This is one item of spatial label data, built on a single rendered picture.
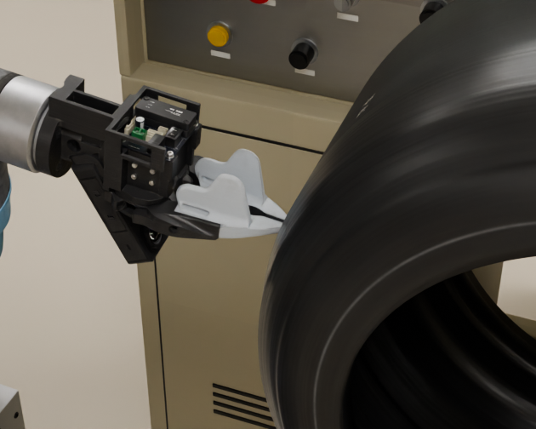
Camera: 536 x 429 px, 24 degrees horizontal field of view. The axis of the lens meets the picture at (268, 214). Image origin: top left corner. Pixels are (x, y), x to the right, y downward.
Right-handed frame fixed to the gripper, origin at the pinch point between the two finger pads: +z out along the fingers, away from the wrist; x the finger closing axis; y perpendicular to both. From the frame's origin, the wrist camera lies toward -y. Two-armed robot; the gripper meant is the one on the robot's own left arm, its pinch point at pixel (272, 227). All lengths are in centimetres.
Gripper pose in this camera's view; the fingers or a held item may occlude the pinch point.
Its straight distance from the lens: 101.6
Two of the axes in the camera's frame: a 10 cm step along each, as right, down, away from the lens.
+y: 1.1, -7.5, -6.5
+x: 3.6, -5.8, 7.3
